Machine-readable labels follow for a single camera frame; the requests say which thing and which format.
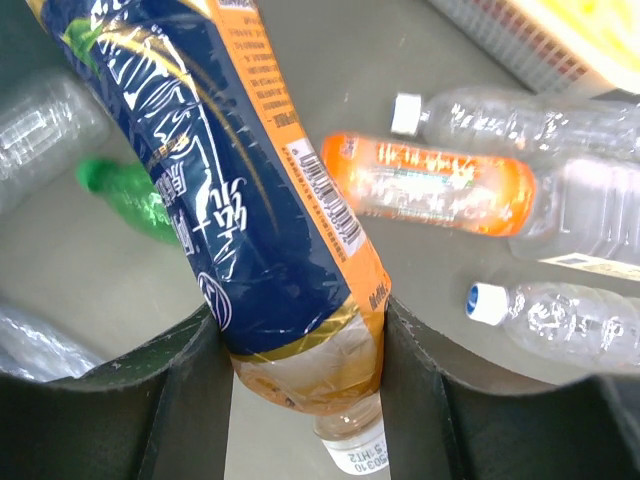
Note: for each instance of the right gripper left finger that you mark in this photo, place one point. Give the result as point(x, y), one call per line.
point(160, 411)

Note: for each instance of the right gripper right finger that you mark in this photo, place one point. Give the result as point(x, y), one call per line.
point(451, 414)

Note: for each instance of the clear bottle blue cap front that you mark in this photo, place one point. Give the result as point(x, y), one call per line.
point(33, 349)

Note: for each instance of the crushed green bottle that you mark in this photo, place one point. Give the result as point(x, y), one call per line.
point(127, 189)

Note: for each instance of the orange bottle tall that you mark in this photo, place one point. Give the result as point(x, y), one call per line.
point(486, 195)

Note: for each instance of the large clear bottle with label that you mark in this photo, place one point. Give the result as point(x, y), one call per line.
point(585, 216)

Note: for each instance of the orange bottle with dark label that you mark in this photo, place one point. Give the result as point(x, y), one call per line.
point(283, 263)

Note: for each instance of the clear ribbed bottle middle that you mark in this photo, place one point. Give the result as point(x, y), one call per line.
point(578, 325)

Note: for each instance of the clear bottle near basket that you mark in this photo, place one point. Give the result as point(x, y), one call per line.
point(514, 123)

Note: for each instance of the clear bottle front left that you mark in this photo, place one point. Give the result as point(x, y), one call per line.
point(47, 125)

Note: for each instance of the white plastic basket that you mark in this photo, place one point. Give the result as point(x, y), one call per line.
point(531, 52)

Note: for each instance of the yellow cloth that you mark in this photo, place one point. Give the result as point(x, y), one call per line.
point(605, 34)

